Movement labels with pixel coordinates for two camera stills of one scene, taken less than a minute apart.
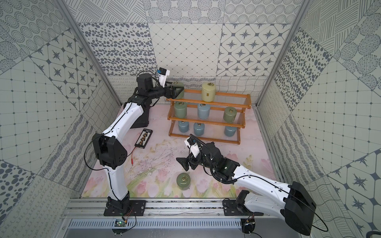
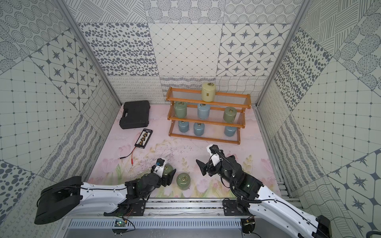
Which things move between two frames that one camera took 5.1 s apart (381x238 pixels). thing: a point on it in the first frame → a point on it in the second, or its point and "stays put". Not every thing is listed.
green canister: x=183 y=181 stays put
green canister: x=181 y=94 → x=168 y=169
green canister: x=229 y=114 stays put
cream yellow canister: x=208 y=91 stays put
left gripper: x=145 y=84 → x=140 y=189
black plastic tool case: x=143 y=121 stays put
